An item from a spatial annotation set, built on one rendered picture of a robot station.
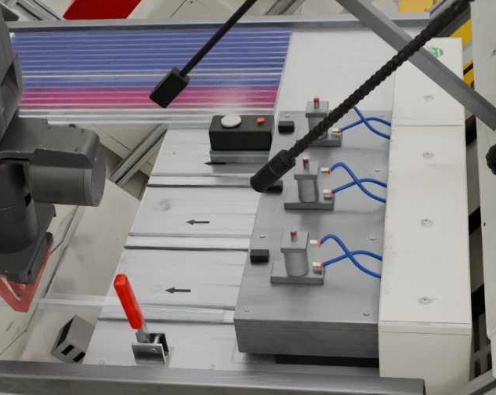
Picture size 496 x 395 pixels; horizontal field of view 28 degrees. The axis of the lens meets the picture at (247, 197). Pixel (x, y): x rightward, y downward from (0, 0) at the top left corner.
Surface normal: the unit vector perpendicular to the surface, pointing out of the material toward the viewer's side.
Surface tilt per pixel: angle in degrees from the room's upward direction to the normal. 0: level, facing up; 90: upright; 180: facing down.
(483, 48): 90
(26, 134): 39
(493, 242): 90
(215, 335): 45
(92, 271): 0
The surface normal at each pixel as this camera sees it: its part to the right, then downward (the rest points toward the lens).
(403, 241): -0.11, -0.77
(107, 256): 0.62, -0.55
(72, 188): -0.11, 0.49
